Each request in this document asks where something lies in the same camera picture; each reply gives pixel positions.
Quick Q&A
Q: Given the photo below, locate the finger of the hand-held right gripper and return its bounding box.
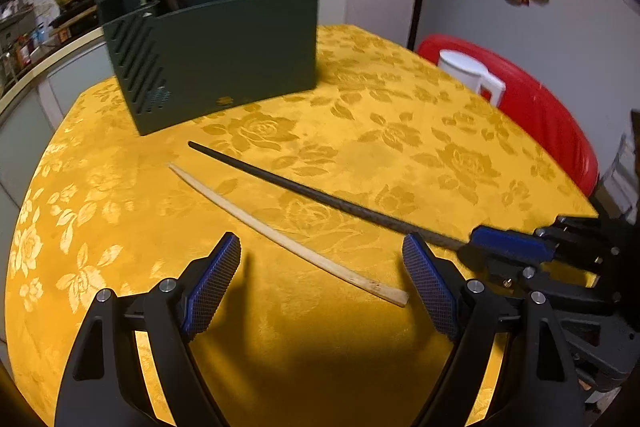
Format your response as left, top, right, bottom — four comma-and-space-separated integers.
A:
457, 246, 538, 290
469, 226, 558, 264

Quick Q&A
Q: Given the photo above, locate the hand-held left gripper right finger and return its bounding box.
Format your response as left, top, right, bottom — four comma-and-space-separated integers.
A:
401, 232, 587, 427

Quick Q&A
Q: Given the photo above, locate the dark green utensil holder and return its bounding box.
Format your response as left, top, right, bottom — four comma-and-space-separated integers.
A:
95, 0, 321, 136

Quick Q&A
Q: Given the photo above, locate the white cup with handle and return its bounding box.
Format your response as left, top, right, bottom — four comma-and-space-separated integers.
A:
438, 50, 505, 108

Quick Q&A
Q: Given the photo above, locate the yellow floral tablecloth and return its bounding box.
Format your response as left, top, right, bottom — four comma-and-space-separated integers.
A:
5, 24, 601, 427

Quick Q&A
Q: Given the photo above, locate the red plastic stool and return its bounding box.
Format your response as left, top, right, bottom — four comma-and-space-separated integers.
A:
417, 34, 600, 192

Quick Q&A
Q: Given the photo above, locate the pale plastic bag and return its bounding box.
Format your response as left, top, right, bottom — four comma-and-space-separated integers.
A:
597, 132, 640, 225

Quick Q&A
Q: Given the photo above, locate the light bamboo chopstick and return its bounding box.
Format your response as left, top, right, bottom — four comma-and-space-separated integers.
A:
169, 163, 410, 307

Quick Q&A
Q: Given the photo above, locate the beige kitchen countertop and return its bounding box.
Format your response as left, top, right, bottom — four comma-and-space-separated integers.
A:
0, 27, 108, 118

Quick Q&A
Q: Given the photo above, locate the metal spice rack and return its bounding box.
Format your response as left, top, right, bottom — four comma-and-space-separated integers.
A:
0, 0, 40, 92

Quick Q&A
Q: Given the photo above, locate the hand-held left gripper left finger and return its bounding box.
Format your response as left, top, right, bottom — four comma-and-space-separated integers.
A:
54, 232, 244, 427

